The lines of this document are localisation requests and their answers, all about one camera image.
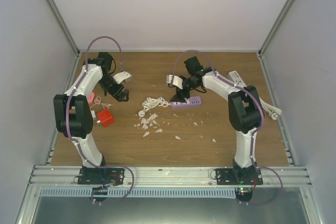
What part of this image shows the purple cable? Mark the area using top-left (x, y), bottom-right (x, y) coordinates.
top-left (65, 36), bottom-right (134, 205)
top-left (171, 49), bottom-right (284, 206)

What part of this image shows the white power strip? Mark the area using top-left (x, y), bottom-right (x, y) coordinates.
top-left (227, 70), bottom-right (247, 87)

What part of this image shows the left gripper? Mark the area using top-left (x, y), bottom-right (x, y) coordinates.
top-left (99, 74), bottom-right (129, 102)

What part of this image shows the purple plug adapter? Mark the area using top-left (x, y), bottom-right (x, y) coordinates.
top-left (171, 96), bottom-right (202, 109)

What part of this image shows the white power strip cable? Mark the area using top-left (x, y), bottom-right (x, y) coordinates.
top-left (259, 98), bottom-right (284, 120)

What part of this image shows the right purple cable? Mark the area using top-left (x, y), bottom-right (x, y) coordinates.
top-left (171, 49), bottom-right (284, 206)

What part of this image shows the pink cube socket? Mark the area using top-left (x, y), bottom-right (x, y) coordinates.
top-left (88, 92), bottom-right (95, 104)

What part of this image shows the aluminium rail frame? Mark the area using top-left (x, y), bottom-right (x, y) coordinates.
top-left (16, 165), bottom-right (322, 223)

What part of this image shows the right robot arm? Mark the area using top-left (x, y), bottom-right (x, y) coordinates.
top-left (166, 56), bottom-right (264, 185)

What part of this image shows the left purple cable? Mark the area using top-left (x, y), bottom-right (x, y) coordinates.
top-left (65, 36), bottom-right (134, 205)

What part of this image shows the white USB charger plug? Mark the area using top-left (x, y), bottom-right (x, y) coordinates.
top-left (91, 110), bottom-right (97, 121)

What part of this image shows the slotted cable duct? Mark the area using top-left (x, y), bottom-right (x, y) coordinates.
top-left (40, 187), bottom-right (236, 199)

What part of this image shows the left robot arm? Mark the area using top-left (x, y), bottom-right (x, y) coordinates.
top-left (53, 52), bottom-right (132, 184)

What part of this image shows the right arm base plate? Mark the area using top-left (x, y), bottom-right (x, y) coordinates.
top-left (214, 168), bottom-right (264, 186)

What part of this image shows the red plug block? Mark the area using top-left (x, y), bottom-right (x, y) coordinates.
top-left (97, 109), bottom-right (114, 127)

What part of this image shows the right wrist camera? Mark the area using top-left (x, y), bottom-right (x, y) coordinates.
top-left (166, 74), bottom-right (183, 89)

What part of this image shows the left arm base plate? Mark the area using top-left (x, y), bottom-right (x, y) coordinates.
top-left (76, 166), bottom-right (125, 186)

